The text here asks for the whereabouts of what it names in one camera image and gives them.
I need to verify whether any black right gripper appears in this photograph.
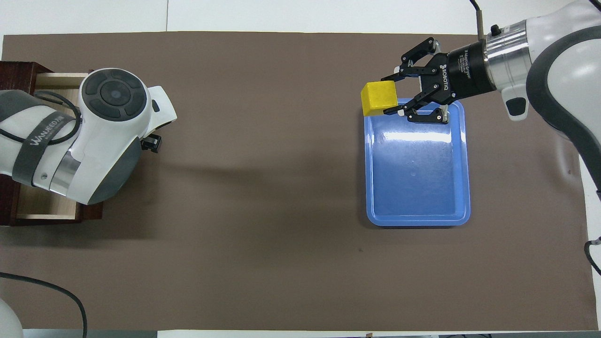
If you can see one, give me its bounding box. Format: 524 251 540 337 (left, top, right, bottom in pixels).
381 38 498 125

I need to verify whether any yellow cube block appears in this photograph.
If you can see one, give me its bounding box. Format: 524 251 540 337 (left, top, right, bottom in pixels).
361 80 399 117

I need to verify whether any wooden drawer with white handle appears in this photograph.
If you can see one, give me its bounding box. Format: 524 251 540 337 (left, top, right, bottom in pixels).
12 71 104 222

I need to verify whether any dark wooden drawer cabinet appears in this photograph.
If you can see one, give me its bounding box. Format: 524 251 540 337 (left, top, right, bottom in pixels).
0 61 103 227

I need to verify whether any blue plastic tray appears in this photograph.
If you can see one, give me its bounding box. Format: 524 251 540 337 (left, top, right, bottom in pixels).
364 98 471 228

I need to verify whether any brown paper table mat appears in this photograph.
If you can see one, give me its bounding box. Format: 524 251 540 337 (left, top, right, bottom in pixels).
0 31 599 332

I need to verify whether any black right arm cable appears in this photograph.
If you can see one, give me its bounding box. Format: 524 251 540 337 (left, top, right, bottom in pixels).
470 0 601 277

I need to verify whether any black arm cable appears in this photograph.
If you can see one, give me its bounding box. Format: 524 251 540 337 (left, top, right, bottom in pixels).
0 92 88 338
470 0 601 277

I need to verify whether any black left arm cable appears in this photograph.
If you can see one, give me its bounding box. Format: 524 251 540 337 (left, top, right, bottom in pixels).
0 92 88 338

